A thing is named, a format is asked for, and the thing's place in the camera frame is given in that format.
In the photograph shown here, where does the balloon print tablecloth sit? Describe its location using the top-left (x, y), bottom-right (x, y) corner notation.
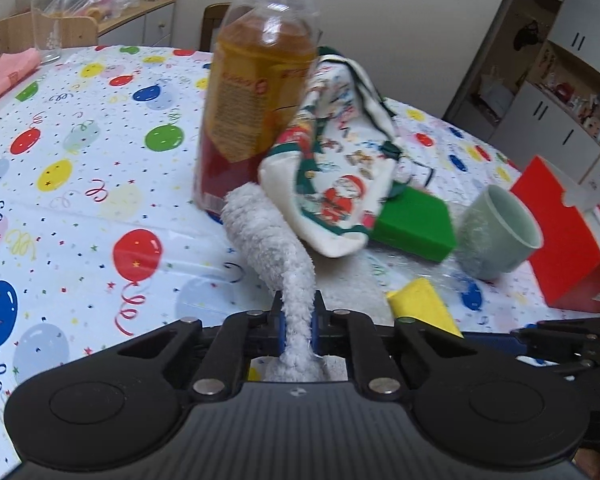
top-left (0, 45), bottom-right (600, 476)

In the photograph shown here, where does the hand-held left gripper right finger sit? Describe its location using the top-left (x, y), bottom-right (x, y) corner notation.
top-left (311, 291), bottom-right (531, 403)

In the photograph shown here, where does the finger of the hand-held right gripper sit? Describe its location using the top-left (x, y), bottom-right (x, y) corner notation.
top-left (517, 358), bottom-right (597, 377)
top-left (510, 316), bottom-right (600, 358)

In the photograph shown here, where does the black hanging bag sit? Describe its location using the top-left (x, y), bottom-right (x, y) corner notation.
top-left (512, 20), bottom-right (538, 51)

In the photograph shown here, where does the clear drinking glass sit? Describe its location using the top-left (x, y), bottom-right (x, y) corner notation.
top-left (30, 0), bottom-right (67, 65)

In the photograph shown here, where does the plastic tea bottle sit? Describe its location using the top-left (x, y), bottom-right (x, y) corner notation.
top-left (192, 0), bottom-right (323, 213)

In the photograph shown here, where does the Christmas print cloth bag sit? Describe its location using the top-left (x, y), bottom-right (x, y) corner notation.
top-left (257, 46), bottom-right (433, 259)

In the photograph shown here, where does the white lower cabinet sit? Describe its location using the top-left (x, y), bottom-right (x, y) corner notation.
top-left (490, 80), bottom-right (600, 183)

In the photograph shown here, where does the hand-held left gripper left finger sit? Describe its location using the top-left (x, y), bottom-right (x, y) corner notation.
top-left (80, 291), bottom-right (287, 403)

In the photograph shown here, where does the yellow sponge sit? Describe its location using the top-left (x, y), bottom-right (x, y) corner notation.
top-left (386, 279), bottom-right (465, 339)

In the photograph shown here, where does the wooden chair back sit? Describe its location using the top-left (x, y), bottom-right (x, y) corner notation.
top-left (200, 2), bottom-right (233, 53)

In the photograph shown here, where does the large white upper cabinet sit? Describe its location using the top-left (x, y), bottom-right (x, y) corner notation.
top-left (547, 0), bottom-right (600, 73)

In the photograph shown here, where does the white bag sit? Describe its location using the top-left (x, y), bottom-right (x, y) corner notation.
top-left (480, 72), bottom-right (516, 121)

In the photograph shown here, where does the wooden side cabinet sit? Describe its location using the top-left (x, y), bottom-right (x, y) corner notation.
top-left (0, 0), bottom-right (177, 56)

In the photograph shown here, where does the red cardboard box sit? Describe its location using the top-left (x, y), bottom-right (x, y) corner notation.
top-left (509, 155), bottom-right (600, 315)

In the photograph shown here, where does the green sponge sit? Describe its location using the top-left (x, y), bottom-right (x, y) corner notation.
top-left (369, 186), bottom-right (457, 263)

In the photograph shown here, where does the pink printed cloth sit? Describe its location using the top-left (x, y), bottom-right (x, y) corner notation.
top-left (0, 47), bottom-right (43, 111)

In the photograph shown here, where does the white fluffy towel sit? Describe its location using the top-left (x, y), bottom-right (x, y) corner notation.
top-left (221, 182), bottom-right (348, 383)

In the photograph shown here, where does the pale green ceramic cup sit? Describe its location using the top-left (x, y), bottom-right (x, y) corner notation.
top-left (454, 183), bottom-right (545, 282)

